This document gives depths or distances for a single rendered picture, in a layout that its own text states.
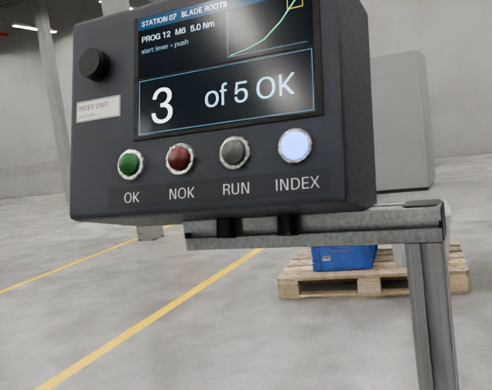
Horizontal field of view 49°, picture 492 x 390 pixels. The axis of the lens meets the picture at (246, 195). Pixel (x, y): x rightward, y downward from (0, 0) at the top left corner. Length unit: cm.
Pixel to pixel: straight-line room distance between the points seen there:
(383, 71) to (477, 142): 541
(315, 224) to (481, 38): 1258
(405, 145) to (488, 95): 526
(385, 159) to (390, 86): 104
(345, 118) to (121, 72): 21
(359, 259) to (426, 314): 314
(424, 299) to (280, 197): 15
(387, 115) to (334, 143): 754
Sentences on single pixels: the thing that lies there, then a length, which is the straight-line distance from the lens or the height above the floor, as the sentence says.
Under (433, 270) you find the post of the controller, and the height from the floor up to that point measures 100.
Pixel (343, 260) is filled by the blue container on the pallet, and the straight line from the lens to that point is 363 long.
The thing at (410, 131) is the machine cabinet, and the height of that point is 86.
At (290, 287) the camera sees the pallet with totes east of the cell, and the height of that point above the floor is 8.
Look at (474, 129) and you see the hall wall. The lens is 1295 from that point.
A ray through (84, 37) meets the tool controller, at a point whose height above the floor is 124.
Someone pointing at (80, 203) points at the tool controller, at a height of 109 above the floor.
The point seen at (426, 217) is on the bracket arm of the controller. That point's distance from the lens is 45.
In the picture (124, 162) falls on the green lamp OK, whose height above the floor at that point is 112.
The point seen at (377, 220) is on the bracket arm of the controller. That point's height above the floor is 105.
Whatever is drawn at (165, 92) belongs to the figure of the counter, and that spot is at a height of 117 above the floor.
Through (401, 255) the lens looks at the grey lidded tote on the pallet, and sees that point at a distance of 361.
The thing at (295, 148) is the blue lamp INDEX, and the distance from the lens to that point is 39.
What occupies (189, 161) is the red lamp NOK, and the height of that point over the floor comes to 111.
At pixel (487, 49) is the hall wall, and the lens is 1298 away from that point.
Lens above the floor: 113
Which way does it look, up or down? 7 degrees down
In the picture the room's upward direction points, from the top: 7 degrees counter-clockwise
